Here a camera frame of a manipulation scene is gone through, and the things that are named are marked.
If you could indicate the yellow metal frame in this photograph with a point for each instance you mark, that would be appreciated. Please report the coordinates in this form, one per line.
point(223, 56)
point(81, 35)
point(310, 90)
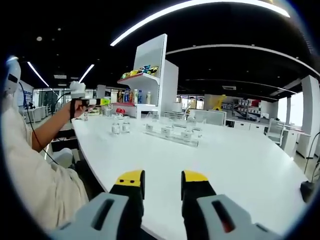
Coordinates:
point(222, 98)

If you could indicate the white desk with drawers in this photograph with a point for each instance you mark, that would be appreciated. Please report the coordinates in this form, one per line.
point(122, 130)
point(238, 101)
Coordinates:
point(247, 126)

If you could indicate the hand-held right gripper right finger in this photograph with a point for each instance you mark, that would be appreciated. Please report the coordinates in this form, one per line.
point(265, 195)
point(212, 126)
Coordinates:
point(202, 210)

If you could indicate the black white office chair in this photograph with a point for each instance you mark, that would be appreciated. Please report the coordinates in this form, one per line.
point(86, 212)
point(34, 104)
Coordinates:
point(62, 156)

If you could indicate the operator in beige shirt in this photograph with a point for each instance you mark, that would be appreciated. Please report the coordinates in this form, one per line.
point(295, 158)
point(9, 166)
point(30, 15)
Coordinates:
point(32, 175)

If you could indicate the clear acrylic reagent rack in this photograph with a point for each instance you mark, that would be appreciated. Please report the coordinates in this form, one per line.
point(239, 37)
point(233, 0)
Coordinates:
point(172, 137)

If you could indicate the small clear glass cup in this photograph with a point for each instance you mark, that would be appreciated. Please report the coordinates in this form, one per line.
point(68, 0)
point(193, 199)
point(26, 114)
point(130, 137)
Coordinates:
point(198, 132)

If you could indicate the background storage rack with boxes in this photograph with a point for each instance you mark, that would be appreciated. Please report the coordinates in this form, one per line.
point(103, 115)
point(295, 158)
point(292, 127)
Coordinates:
point(245, 106)

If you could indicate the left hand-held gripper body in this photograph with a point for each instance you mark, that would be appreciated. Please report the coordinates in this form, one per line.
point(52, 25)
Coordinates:
point(77, 90)

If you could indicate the orange printed package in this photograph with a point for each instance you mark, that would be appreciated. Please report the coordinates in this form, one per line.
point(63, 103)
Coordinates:
point(120, 97)

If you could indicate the small clear glass jar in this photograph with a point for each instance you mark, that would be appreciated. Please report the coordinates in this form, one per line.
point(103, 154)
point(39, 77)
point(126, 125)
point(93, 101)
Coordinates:
point(86, 117)

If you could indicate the white box appliance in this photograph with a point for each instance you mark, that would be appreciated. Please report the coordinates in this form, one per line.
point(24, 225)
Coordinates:
point(177, 107)

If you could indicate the red round object pair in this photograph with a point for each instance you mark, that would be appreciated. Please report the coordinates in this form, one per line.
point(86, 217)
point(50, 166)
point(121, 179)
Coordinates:
point(120, 110)

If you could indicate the white display shelf red trim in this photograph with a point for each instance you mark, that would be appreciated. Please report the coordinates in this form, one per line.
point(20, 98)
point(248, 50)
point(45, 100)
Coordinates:
point(150, 55)

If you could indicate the straight ceiling light strip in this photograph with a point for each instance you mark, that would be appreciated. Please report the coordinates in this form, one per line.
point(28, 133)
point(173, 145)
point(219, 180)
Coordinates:
point(86, 73)
point(37, 73)

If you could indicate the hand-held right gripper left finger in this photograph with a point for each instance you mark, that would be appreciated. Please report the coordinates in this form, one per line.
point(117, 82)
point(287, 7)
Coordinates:
point(122, 207)

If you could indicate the ceiling air vent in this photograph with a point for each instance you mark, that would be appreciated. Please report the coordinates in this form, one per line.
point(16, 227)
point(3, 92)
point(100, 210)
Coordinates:
point(228, 88)

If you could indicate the cream white drink bottle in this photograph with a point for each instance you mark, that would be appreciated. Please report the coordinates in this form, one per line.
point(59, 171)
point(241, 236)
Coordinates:
point(148, 98)

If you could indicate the woven basket with food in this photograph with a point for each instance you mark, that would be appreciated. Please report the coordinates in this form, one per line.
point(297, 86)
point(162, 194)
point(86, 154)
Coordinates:
point(94, 113)

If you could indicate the white green drink bottle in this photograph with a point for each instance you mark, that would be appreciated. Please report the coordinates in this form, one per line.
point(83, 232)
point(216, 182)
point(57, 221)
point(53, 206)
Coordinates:
point(135, 97)

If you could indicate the person's left hand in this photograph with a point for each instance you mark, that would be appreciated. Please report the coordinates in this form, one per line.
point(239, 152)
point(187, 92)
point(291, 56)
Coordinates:
point(81, 110)

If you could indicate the white worn device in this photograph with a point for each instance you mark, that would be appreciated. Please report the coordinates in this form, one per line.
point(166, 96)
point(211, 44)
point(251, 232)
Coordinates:
point(12, 72)

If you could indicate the black small device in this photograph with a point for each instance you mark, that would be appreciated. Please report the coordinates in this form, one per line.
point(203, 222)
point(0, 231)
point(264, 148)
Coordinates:
point(306, 191)

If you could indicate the curved ceiling light strip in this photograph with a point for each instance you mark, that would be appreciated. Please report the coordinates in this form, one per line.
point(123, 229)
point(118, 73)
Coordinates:
point(125, 36)

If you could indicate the pile of colourful snack packets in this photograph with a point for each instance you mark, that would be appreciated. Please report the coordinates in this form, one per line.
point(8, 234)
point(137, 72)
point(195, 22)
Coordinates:
point(145, 70)

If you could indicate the grey mesh office chair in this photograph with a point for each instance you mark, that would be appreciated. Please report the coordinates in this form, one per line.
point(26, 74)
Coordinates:
point(210, 117)

